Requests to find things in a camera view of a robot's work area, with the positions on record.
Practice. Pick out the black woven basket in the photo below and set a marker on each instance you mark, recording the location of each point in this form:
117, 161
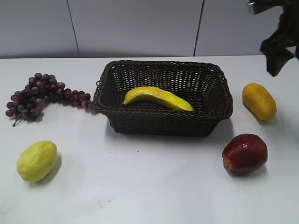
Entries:
202, 85

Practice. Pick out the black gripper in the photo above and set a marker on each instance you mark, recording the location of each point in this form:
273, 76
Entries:
287, 34

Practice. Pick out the orange-yellow mango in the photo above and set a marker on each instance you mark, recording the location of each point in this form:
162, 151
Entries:
259, 101

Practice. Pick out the yellow-green lemon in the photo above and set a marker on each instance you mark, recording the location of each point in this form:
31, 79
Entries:
37, 161

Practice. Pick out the red apple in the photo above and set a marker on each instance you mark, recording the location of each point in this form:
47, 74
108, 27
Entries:
244, 154

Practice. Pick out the yellow banana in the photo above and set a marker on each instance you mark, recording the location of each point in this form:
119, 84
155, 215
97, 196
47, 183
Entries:
157, 95

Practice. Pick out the purple grape bunch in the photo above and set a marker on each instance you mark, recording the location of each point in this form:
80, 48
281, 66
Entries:
41, 90

